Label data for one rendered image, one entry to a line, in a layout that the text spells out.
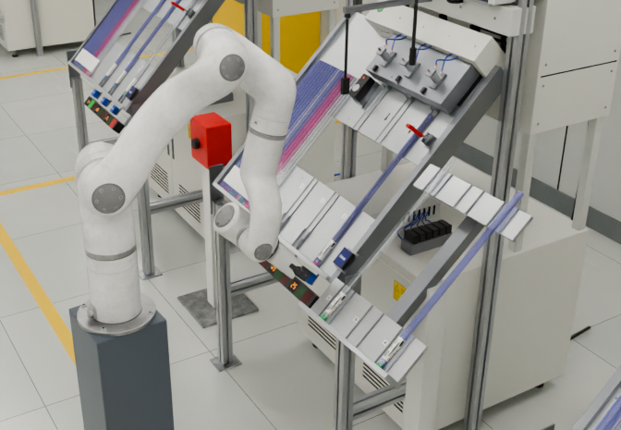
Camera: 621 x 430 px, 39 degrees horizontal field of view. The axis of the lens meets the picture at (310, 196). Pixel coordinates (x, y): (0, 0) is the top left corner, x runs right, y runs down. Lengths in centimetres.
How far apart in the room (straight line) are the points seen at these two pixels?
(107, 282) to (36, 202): 237
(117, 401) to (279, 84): 87
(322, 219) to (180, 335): 111
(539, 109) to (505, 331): 73
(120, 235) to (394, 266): 89
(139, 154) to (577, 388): 186
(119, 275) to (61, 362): 123
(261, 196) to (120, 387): 58
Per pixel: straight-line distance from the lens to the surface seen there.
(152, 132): 196
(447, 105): 232
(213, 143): 311
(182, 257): 385
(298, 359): 321
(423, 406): 231
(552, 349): 305
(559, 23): 246
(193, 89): 193
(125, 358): 219
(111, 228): 206
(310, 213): 245
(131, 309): 216
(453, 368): 274
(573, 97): 260
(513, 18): 228
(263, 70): 200
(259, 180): 207
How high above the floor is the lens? 191
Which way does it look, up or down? 26 degrees down
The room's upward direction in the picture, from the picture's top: 1 degrees clockwise
